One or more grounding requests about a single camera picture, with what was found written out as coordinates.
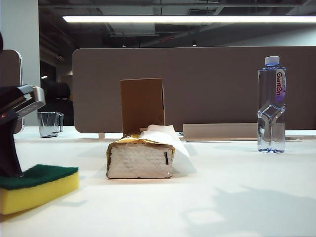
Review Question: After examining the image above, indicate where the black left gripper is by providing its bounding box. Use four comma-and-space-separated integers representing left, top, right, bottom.
0, 85, 33, 178

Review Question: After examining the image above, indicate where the yellow sponge with green pad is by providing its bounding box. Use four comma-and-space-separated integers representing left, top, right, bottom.
0, 164, 80, 215

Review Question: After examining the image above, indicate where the clear plastic water bottle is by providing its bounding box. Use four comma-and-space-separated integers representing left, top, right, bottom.
257, 56, 287, 154

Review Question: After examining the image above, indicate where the clear glass mug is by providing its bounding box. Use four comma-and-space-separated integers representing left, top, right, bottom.
37, 111, 65, 138

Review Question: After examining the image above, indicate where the black office chair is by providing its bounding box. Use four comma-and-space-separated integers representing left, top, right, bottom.
40, 80, 75, 126

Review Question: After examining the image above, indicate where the gold wrapped tissue pack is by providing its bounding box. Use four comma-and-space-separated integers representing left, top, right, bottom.
106, 132, 175, 180

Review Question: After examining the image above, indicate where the brown cardboard box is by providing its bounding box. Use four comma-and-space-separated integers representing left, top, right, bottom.
119, 78, 166, 136

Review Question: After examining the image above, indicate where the white tissue sheet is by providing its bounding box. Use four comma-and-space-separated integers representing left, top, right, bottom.
139, 124, 198, 175

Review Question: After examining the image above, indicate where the wide brown desk divider panel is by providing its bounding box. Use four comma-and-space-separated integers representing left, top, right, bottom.
71, 46, 316, 134

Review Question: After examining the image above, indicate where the long ceiling light strip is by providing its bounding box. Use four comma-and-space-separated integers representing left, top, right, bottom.
62, 15, 316, 24

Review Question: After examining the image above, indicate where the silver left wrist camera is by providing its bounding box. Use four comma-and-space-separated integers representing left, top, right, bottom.
15, 83, 46, 117

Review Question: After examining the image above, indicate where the beige cable tray flap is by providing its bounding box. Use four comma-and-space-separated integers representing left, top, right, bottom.
183, 123, 259, 142

